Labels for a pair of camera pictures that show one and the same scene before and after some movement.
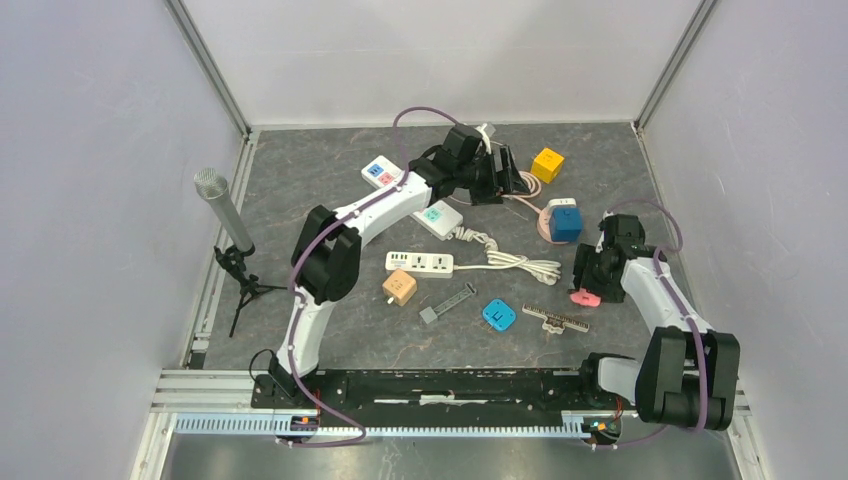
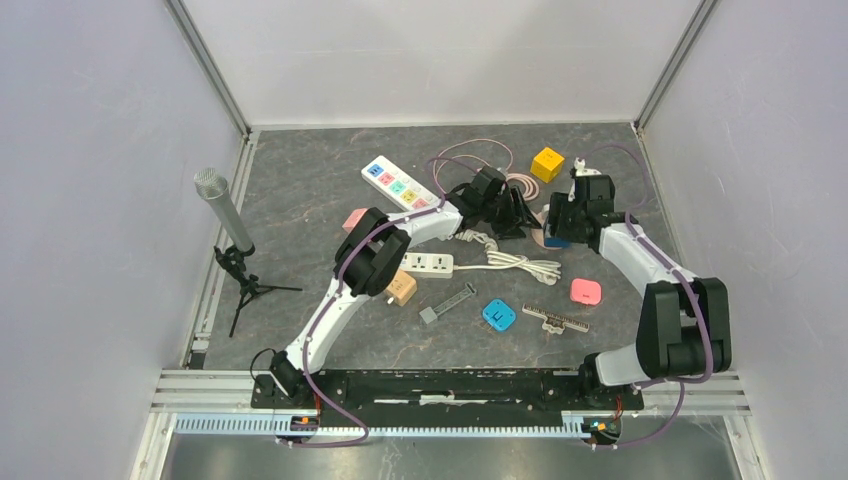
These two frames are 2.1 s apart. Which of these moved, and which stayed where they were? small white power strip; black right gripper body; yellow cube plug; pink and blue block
Moved: black right gripper body
Stayed: small white power strip; pink and blue block; yellow cube plug
